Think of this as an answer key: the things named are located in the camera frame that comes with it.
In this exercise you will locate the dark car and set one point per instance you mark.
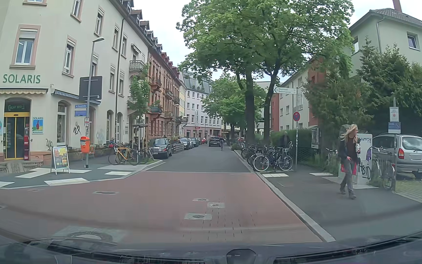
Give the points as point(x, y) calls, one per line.
point(214, 141)

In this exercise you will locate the person on bicycle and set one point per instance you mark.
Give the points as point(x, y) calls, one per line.
point(221, 142)

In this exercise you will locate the row of parked cars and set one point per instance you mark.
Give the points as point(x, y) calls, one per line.
point(187, 143)

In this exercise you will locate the white building with grey roof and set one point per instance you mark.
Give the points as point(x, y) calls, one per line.
point(200, 106)

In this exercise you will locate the red and grey paved road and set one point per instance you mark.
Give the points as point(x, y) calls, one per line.
point(203, 163)

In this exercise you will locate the black parked car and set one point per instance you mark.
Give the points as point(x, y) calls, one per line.
point(161, 147)

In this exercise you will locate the row of bicycles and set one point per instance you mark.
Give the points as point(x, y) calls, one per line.
point(269, 159)

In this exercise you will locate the dark bicycle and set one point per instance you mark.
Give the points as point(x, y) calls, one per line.
point(330, 159)
point(145, 156)
point(387, 172)

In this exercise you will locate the white and red brick building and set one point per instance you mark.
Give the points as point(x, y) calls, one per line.
point(288, 106)

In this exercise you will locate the small slender tree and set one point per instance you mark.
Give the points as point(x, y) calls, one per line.
point(139, 91)

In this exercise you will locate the green hedge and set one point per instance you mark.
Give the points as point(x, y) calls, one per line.
point(300, 138)

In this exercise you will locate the yellow bicycle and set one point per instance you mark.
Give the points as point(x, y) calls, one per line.
point(122, 156)

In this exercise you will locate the large green tree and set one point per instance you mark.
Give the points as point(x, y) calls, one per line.
point(225, 33)
point(306, 33)

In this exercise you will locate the display case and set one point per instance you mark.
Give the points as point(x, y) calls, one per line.
point(314, 137)

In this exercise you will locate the outdoor seating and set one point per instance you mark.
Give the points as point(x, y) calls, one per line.
point(97, 151)

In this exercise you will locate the orange litter bin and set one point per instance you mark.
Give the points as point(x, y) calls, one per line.
point(85, 145)

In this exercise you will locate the grey asphalt pavement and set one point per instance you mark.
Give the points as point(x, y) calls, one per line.
point(321, 200)

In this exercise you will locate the grey pavement with white slabs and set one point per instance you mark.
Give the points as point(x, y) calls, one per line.
point(86, 174)

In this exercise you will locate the car's own bonnet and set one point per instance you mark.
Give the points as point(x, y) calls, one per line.
point(123, 255)

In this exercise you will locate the sandwich board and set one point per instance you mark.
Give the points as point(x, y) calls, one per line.
point(60, 157)

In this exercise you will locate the white street cabinet with graffiti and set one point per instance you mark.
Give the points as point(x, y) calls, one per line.
point(365, 161)

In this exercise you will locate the parking sign on pole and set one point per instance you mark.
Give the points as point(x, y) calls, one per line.
point(394, 126)

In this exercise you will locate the cream corner building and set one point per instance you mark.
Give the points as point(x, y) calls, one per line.
point(49, 44)

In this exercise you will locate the pale green building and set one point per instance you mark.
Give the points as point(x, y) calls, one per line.
point(390, 40)

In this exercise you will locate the silver van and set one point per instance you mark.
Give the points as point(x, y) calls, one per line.
point(412, 154)

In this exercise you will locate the dense green bushes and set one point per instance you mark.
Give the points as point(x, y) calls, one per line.
point(412, 95)

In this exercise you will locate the road sign on post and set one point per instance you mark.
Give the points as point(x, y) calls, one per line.
point(296, 116)

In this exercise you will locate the lamp post with signs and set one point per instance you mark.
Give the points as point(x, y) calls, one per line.
point(90, 88)

